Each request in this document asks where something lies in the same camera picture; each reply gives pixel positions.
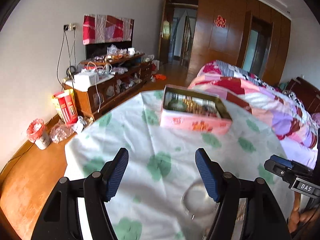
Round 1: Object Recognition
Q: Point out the clear glass bangle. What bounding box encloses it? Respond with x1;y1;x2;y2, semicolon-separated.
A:
181;180;219;220

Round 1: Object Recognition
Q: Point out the pink metal jewelry tin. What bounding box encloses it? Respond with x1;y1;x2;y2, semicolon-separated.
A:
160;85;233;134

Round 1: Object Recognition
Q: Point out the person's right hand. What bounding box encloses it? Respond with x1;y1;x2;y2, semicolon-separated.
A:
288;192;319;233

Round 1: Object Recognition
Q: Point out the pink red patchwork quilt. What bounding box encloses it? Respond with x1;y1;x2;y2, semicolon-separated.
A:
189;60;319;168

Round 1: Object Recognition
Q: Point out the white green cloud tablecloth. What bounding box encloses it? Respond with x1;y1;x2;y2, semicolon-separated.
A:
65;90;294;239

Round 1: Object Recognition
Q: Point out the crumpled clear plastic bag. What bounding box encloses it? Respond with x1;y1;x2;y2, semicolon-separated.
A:
49;122;74;144

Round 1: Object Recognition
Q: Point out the green jade bangle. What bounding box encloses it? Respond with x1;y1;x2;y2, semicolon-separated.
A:
167;99;187;112

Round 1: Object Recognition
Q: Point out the red yellow cardboard box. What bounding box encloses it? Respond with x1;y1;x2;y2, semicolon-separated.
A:
52;89;78;125

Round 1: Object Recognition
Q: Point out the bin with red bag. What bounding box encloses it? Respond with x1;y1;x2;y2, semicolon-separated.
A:
26;119;51;150

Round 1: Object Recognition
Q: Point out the wooden tv cabinet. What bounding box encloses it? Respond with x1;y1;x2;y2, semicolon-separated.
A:
63;54;152;120

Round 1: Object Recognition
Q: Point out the white appliance box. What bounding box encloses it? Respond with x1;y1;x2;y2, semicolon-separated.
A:
73;72;99;92

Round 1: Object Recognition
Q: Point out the orange item on floor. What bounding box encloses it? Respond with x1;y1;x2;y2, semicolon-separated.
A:
153;74;167;80

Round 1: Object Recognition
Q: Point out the black television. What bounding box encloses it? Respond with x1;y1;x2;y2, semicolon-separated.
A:
85;17;135;60

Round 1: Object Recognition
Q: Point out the red pink cloth cover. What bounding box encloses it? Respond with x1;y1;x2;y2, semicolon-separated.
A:
82;14;135;45

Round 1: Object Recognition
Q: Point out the red double happiness decal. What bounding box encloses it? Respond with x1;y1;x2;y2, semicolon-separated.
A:
214;15;226;28

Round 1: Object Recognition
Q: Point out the brown wooden wardrobe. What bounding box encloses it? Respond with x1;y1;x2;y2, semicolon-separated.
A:
161;0;292;87

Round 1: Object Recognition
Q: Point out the gold pearl bead necklace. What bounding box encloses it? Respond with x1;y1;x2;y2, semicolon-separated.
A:
182;97;208;116

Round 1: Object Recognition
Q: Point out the wall power socket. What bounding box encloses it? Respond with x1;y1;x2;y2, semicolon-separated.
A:
63;23;76;31

